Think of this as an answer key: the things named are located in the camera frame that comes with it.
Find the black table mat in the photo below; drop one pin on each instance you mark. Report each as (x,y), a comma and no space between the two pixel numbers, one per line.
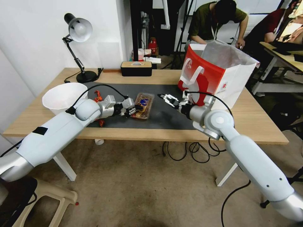
(156,118)

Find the red white delivery bag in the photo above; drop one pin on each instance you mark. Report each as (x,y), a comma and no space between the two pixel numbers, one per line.
(213,71)

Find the black bag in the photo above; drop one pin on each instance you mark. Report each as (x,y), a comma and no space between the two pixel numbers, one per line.
(16,196)

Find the black keyboard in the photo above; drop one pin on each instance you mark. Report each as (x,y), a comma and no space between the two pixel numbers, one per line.
(284,48)

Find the white plastic bin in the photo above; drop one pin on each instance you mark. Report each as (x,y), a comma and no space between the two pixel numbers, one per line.
(61,99)

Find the clear disposable takeout box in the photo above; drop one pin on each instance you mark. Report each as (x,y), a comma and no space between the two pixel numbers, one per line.
(146,104)

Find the black desk lamp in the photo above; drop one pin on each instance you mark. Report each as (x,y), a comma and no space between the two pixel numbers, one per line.
(79,29)

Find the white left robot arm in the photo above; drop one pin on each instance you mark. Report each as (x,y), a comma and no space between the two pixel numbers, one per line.
(59,132)

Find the red white paper bucket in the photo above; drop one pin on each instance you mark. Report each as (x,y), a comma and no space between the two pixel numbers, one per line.
(141,55)

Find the black stand leg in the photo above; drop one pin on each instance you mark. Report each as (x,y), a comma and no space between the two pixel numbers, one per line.
(293,179)

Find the black tripod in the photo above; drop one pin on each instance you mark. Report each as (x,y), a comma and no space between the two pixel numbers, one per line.
(183,30)

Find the white paper sheets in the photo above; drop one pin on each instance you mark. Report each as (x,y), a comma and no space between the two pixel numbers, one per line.
(152,60)

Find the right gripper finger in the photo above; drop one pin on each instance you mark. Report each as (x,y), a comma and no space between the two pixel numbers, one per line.
(169,102)
(171,97)

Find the black tissue box wooden lid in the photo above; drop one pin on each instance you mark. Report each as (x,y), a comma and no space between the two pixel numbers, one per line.
(136,69)

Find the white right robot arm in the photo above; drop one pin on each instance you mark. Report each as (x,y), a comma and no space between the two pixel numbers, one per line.
(251,156)

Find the wooden side desk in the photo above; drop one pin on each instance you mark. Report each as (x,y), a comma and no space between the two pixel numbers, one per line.
(279,68)

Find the beige plastic stool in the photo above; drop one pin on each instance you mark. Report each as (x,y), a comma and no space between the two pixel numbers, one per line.
(54,201)

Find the orange red crayfish toy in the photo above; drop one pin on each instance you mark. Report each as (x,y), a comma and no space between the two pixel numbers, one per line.
(97,95)

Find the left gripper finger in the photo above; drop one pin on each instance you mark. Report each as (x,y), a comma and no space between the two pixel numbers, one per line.
(137,107)
(133,114)

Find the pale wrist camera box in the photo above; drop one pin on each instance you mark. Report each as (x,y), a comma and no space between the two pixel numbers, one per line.
(186,97)
(129,102)

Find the person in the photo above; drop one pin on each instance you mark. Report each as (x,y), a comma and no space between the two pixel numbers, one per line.
(267,30)
(206,23)

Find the black metal frame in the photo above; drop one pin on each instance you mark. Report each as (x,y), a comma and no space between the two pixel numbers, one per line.
(136,28)

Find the wooden table with white legs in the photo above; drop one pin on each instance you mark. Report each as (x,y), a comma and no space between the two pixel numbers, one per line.
(255,118)

